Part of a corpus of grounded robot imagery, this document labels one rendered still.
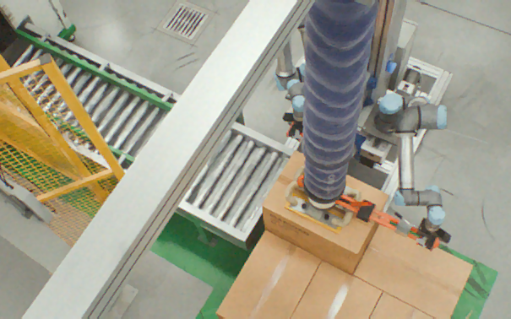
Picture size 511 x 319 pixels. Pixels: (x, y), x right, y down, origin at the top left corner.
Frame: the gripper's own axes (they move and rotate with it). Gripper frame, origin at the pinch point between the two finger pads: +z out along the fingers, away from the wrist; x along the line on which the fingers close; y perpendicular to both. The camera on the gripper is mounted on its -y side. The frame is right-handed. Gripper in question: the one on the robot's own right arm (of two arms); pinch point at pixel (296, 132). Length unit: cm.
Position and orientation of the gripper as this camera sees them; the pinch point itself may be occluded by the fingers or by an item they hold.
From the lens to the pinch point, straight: 350.4
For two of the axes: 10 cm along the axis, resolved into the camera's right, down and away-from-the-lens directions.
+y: 8.7, 4.1, -2.7
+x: 4.8, -8.0, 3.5
